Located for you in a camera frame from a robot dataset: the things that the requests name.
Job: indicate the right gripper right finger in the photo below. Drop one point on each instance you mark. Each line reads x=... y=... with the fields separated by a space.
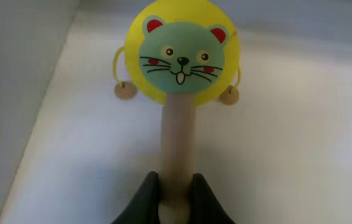
x=204 y=205

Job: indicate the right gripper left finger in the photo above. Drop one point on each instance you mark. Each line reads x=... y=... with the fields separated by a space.
x=145 y=205

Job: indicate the yellow rattle drum toy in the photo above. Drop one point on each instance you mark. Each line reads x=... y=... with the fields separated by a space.
x=179 y=124

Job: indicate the white shelf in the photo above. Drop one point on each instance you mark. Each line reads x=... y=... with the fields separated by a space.
x=288 y=140

